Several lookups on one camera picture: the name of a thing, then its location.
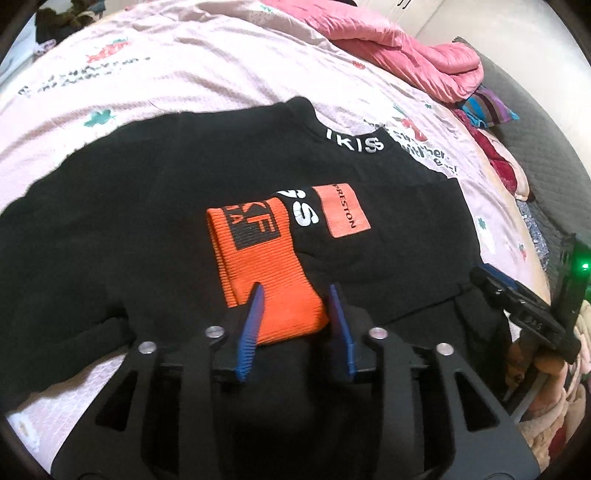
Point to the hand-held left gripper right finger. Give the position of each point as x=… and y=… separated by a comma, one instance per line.
x=340, y=332

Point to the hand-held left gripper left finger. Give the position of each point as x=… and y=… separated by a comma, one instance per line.
x=251, y=332

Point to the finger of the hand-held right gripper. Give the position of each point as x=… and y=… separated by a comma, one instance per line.
x=531, y=318

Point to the black sweater with orange cuffs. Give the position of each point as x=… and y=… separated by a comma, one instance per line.
x=161, y=207

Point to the pile of dark clothes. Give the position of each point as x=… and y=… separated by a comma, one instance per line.
x=64, y=18

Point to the person's right hand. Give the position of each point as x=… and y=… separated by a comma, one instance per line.
x=549, y=364

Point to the blue speckled cloth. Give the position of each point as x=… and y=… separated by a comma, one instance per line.
x=538, y=230

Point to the grey quilted mattress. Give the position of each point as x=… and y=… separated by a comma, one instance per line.
x=545, y=152

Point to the red cloth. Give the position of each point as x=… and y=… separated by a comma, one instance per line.
x=501, y=161

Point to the striped purple and teal cloth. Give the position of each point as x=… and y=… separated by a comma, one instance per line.
x=491, y=106

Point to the pink strawberry printed blanket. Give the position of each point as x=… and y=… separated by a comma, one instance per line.
x=184, y=60

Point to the pink quilt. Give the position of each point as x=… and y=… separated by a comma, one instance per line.
x=406, y=50

